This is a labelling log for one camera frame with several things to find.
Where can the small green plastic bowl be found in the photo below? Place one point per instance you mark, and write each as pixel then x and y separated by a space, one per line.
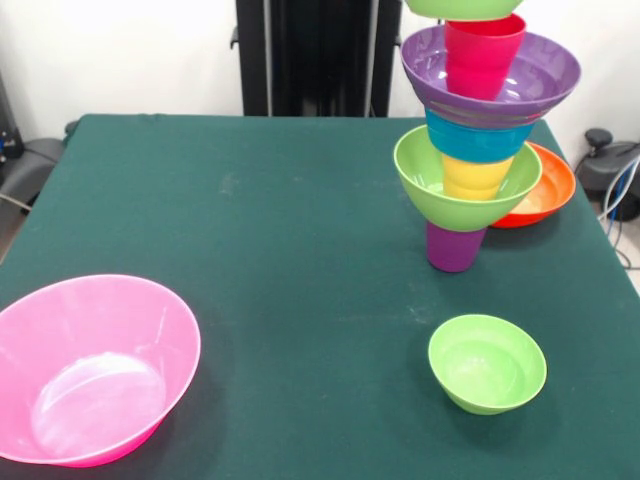
pixel 485 370

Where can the large pink plastic bowl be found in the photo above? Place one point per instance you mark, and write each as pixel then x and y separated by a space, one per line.
pixel 100 370

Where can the red plastic cup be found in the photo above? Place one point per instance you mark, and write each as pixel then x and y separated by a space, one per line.
pixel 480 60

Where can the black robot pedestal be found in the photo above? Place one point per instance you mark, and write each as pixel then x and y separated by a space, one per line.
pixel 320 50

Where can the orange-red plastic bowl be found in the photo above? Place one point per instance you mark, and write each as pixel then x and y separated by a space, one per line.
pixel 550 195

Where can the dark green tablecloth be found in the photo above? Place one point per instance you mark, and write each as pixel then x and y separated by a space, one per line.
pixel 320 240

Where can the black chair base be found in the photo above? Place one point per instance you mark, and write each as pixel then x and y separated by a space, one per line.
pixel 30 165
pixel 600 160

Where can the yellow plastic cup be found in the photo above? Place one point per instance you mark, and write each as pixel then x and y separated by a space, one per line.
pixel 475 180

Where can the purple plastic cup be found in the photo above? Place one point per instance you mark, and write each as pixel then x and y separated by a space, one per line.
pixel 452 250

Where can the blue plastic bowl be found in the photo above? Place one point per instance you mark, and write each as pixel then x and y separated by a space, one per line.
pixel 475 142

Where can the purple plastic bowl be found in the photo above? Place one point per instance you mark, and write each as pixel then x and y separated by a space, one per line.
pixel 545 75

